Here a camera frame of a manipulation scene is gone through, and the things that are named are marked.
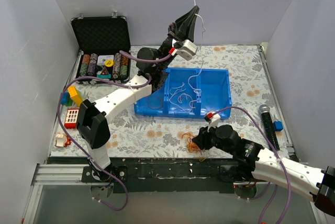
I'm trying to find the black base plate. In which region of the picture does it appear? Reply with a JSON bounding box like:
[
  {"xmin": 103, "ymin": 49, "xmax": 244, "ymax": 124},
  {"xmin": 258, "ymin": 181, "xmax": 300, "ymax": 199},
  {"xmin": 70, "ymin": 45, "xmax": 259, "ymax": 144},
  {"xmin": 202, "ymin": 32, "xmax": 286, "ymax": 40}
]
[{"xmin": 81, "ymin": 157, "xmax": 269, "ymax": 195}]

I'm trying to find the aluminium frame rail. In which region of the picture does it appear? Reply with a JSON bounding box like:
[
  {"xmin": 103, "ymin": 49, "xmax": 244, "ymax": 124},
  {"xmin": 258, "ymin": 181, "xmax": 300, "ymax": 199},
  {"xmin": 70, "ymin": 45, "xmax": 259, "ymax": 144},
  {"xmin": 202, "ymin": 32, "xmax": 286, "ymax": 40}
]
[{"xmin": 20, "ymin": 163, "xmax": 328, "ymax": 224}]

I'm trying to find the black microphone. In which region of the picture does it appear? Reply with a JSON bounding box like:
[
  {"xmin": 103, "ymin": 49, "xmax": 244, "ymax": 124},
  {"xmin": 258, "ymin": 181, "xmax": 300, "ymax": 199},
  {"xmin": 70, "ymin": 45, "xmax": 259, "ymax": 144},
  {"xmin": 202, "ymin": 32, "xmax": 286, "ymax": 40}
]
[{"xmin": 259, "ymin": 105, "xmax": 280, "ymax": 151}]

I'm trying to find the black poker chip case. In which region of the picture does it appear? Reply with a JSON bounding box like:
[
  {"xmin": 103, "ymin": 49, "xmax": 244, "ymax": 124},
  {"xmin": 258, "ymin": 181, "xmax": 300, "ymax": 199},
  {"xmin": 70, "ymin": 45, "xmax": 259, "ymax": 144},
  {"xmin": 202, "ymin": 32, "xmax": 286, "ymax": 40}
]
[{"xmin": 71, "ymin": 16, "xmax": 131, "ymax": 84}]

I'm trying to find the yellow green blue block stack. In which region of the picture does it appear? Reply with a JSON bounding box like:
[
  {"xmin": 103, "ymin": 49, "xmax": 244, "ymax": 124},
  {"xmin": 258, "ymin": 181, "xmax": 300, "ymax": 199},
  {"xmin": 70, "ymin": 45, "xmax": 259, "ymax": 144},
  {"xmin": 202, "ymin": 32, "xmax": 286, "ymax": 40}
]
[{"xmin": 60, "ymin": 86, "xmax": 83, "ymax": 107}]

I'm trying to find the small blue block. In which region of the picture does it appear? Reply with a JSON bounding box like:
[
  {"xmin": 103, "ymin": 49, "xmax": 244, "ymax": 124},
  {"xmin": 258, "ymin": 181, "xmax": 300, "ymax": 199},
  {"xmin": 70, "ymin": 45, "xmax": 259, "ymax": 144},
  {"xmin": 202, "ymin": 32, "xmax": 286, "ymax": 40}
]
[{"xmin": 273, "ymin": 120, "xmax": 284, "ymax": 132}]

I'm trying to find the orange wire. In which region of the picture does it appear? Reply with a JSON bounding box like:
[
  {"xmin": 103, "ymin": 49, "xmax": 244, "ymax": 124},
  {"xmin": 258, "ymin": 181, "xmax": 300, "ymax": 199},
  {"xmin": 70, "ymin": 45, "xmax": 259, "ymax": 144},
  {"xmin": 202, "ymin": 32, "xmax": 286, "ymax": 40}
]
[{"xmin": 182, "ymin": 132, "xmax": 207, "ymax": 162}]

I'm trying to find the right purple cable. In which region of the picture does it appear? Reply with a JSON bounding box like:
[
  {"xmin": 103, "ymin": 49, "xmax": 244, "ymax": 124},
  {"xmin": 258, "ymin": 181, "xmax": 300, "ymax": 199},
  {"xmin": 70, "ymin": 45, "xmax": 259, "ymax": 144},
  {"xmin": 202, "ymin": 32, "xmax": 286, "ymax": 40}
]
[{"xmin": 214, "ymin": 106, "xmax": 291, "ymax": 224}]

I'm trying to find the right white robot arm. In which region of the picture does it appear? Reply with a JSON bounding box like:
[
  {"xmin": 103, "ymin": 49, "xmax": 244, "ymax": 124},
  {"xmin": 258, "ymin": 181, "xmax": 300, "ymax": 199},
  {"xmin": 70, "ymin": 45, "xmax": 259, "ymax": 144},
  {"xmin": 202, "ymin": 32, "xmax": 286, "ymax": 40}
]
[{"xmin": 192, "ymin": 125, "xmax": 334, "ymax": 216}]

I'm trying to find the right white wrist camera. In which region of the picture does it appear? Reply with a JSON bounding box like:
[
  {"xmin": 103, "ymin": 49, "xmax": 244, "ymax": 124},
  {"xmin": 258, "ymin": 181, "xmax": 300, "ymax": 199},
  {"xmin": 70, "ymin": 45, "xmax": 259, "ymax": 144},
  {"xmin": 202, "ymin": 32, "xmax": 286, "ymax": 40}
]
[{"xmin": 204, "ymin": 111, "xmax": 221, "ymax": 132}]

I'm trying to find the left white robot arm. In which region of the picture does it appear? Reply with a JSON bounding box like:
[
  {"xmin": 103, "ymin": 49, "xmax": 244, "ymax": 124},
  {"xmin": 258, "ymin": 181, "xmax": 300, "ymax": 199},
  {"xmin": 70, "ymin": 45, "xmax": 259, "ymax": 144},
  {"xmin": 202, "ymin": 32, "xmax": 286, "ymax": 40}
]
[{"xmin": 76, "ymin": 5, "xmax": 199, "ymax": 182}]

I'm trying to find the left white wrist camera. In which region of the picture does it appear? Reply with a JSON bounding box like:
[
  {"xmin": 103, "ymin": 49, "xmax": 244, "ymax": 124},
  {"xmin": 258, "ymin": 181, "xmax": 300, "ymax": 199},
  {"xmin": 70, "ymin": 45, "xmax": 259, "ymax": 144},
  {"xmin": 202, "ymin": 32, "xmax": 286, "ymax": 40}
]
[{"xmin": 169, "ymin": 39, "xmax": 198, "ymax": 61}]

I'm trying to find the red white toy block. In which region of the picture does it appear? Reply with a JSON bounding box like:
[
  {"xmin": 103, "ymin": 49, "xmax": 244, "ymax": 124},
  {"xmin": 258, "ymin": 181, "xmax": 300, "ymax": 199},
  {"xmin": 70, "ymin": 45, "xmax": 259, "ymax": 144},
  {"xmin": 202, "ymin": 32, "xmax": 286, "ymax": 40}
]
[{"xmin": 64, "ymin": 108, "xmax": 79, "ymax": 129}]

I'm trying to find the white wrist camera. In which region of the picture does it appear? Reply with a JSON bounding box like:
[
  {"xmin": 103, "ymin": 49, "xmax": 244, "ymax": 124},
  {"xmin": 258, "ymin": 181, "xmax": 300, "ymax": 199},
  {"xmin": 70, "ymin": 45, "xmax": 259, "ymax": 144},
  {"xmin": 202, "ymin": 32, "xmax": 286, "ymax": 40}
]
[
  {"xmin": 169, "ymin": 39, "xmax": 198, "ymax": 61},
  {"xmin": 204, "ymin": 111, "xmax": 221, "ymax": 132}
]

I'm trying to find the blue three-compartment bin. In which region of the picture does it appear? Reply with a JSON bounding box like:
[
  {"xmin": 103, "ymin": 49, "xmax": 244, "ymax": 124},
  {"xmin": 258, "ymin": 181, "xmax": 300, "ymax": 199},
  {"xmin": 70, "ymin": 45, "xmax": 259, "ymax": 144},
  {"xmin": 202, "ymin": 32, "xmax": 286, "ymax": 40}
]
[{"xmin": 134, "ymin": 68, "xmax": 232, "ymax": 119}]

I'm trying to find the small red white toy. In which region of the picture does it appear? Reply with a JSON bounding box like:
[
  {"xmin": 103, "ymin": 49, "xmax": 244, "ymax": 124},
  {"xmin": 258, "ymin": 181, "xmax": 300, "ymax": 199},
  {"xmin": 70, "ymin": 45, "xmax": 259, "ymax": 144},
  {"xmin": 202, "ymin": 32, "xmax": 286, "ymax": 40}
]
[{"xmin": 55, "ymin": 133, "xmax": 71, "ymax": 148}]

